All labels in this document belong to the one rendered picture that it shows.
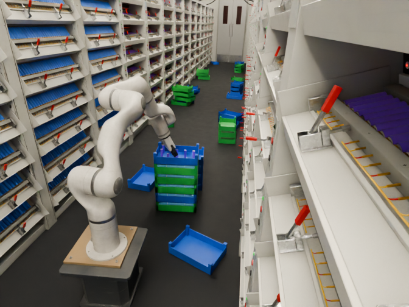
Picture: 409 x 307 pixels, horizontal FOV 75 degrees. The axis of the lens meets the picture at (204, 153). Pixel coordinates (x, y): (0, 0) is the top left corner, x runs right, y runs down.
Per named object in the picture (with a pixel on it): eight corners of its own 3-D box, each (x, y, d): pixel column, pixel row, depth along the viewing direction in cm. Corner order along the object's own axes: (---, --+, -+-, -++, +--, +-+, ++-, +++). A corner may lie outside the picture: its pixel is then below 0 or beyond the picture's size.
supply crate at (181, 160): (153, 163, 184) (153, 153, 180) (159, 151, 202) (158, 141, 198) (197, 165, 183) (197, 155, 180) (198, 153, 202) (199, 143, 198)
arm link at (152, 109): (159, 82, 149) (173, 114, 175) (134, 95, 147) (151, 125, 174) (166, 92, 145) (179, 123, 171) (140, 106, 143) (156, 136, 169)
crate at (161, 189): (155, 192, 194) (154, 183, 191) (160, 178, 212) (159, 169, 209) (196, 195, 194) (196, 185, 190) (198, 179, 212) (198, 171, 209)
